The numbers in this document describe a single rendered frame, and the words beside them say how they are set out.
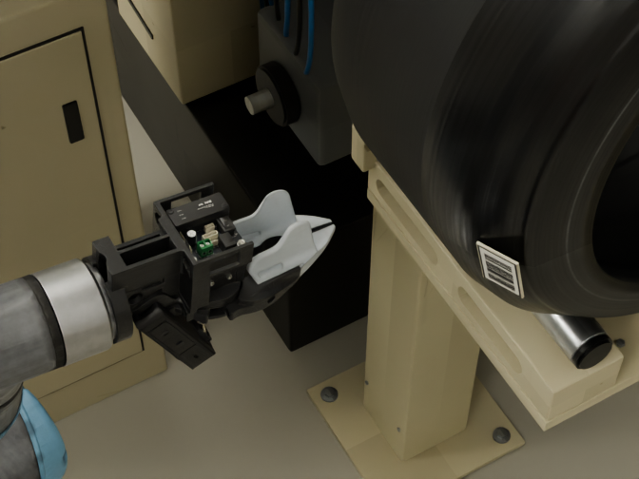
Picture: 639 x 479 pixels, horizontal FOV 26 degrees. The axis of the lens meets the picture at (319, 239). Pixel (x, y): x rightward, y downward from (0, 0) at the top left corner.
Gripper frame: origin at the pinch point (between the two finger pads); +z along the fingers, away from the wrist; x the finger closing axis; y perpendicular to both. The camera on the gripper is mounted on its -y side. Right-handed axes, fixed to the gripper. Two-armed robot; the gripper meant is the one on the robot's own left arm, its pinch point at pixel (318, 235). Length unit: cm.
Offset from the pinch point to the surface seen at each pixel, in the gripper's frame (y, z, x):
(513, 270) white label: 3.4, 10.9, -12.2
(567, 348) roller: -18.9, 24.9, -9.9
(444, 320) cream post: -68, 44, 25
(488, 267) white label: 1.1, 10.7, -9.7
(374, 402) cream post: -101, 43, 34
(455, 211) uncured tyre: 6.1, 8.3, -6.6
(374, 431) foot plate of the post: -107, 42, 32
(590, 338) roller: -17.1, 26.5, -10.8
